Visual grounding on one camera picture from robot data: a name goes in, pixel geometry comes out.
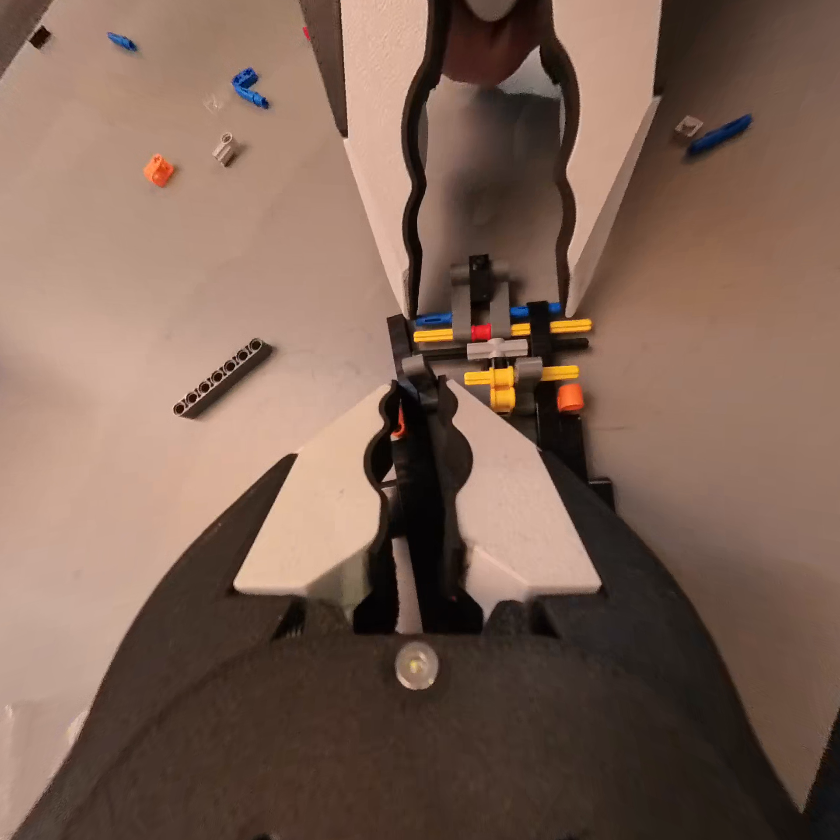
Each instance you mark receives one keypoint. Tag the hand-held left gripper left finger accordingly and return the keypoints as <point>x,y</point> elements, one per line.
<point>315,512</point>

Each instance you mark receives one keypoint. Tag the small clear lego piece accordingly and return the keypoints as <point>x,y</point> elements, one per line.
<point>212,102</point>

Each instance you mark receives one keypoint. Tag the small grey lego piece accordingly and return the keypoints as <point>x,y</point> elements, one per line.
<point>688,127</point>

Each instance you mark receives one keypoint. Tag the dark brown lego piece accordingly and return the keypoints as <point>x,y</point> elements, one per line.
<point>39,36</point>

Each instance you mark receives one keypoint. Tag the orange lego connector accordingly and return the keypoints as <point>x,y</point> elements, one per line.
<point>159,170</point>

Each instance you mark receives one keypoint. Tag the blue angled lego connector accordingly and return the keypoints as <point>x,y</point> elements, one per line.
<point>249,87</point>

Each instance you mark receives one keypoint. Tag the grey long lego beam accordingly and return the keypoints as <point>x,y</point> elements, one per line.
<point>223,379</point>

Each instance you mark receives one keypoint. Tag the grey lego connector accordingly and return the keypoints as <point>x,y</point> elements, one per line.
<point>225,149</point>

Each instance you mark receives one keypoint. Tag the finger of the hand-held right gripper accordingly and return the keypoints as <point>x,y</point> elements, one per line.
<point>374,131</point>
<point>617,144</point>

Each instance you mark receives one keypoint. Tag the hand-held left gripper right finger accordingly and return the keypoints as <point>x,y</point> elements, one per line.
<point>525,518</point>

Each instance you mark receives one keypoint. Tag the long blue lego axle pin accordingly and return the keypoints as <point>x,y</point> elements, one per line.
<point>720,134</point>

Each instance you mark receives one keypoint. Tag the lego vehicle chassis assembly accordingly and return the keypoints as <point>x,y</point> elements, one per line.
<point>502,387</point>

